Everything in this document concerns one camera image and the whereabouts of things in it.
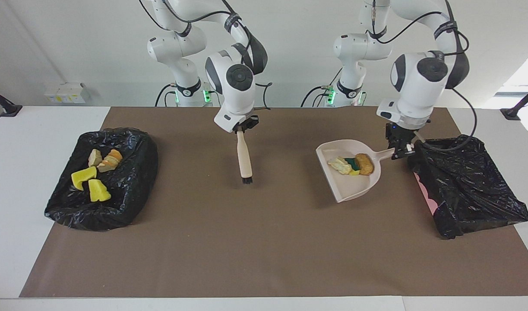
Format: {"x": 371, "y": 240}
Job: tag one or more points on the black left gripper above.
{"x": 399, "y": 134}

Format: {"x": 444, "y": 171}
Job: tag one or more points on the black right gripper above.
{"x": 248, "y": 123}

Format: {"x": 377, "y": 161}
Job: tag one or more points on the beige hand brush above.
{"x": 244, "y": 155}

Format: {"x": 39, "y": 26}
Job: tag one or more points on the brown bread roll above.
{"x": 365, "y": 164}

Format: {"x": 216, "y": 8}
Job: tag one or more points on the green and yellow sponge piece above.
{"x": 352, "y": 164}

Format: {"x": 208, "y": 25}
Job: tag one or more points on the beige plastic dustpan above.
{"x": 354, "y": 185}

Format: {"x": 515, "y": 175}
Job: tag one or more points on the pale chip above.
{"x": 339, "y": 165}
{"x": 95, "y": 158}

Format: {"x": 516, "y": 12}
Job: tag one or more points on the striped orange bread piece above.
{"x": 112, "y": 160}

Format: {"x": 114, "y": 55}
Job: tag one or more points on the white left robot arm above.
{"x": 419, "y": 77}

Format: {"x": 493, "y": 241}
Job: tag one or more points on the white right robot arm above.
{"x": 235, "y": 82}

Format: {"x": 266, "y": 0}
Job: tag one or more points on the black bag lined pink bin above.
{"x": 466, "y": 185}

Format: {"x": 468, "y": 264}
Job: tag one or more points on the black stand foot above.
{"x": 512, "y": 114}
{"x": 9, "y": 110}

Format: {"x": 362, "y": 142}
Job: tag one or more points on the brown table mat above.
{"x": 264, "y": 259}

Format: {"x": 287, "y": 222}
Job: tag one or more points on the white wall socket box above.
{"x": 65, "y": 93}

